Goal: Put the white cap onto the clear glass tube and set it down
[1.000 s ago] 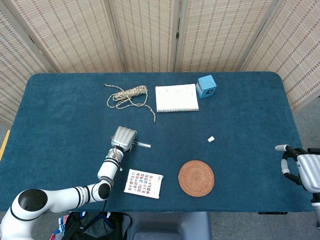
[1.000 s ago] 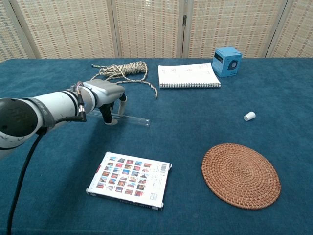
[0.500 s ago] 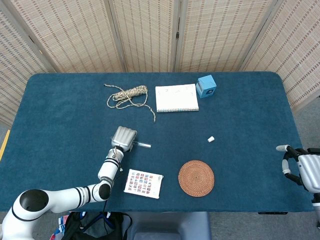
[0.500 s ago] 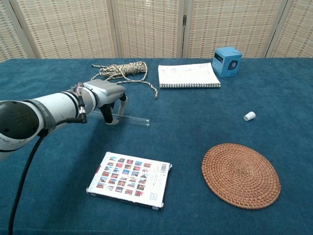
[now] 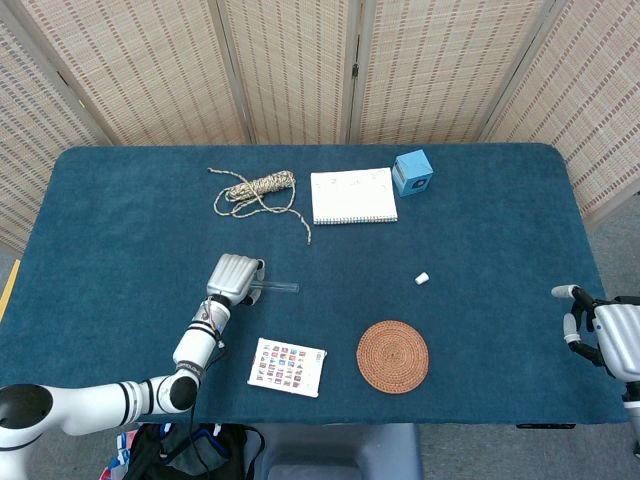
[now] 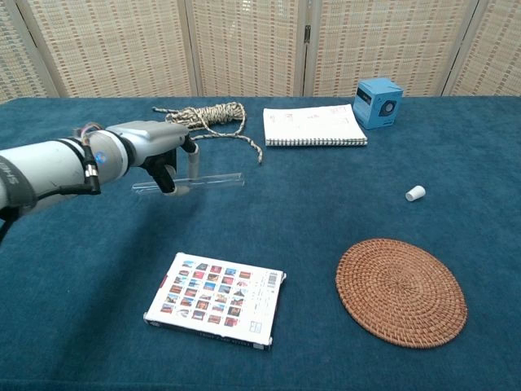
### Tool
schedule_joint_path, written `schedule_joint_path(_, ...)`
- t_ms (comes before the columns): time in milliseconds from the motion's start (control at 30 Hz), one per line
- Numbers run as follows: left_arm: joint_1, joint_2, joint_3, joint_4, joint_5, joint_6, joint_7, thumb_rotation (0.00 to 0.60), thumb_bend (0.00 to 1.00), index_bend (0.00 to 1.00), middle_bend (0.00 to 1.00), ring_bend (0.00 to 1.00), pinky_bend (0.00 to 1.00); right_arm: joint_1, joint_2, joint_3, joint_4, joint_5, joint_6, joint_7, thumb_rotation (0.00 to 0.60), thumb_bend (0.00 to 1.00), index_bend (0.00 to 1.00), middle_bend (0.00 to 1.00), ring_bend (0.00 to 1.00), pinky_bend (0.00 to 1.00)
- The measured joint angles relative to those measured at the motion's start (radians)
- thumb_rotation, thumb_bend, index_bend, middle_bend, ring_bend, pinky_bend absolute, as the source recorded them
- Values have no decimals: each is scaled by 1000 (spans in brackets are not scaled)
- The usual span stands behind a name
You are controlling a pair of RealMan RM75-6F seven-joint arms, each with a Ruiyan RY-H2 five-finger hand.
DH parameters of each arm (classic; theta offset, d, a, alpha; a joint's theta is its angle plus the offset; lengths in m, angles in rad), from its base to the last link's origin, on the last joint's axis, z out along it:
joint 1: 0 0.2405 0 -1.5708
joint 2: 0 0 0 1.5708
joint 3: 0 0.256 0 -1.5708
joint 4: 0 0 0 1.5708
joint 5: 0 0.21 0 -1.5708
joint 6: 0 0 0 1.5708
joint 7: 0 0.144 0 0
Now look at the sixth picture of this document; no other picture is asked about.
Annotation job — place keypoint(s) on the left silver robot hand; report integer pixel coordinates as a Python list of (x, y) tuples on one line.
[(154, 138)]

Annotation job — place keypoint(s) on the clear glass test tube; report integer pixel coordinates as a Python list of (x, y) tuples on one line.
[(220, 180)]

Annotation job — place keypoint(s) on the small white stopper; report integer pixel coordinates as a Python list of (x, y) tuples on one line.
[(415, 194)]

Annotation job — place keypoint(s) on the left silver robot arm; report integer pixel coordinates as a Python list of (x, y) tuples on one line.
[(40, 167)]

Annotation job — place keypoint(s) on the woven bamboo folding screen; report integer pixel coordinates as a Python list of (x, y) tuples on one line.
[(252, 45)]

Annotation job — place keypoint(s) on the white spiral notebook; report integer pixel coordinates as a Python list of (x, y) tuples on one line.
[(313, 126)]

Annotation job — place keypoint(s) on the blue fleece table cover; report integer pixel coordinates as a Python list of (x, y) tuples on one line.
[(305, 212)]

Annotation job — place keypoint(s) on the flat box with picture grid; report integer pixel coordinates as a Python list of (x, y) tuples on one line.
[(215, 301)]

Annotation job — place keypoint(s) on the blue cardboard box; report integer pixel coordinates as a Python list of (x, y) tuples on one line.
[(376, 104)]

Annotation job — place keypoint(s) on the round woven rattan coaster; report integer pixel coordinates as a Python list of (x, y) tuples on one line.
[(401, 293)]

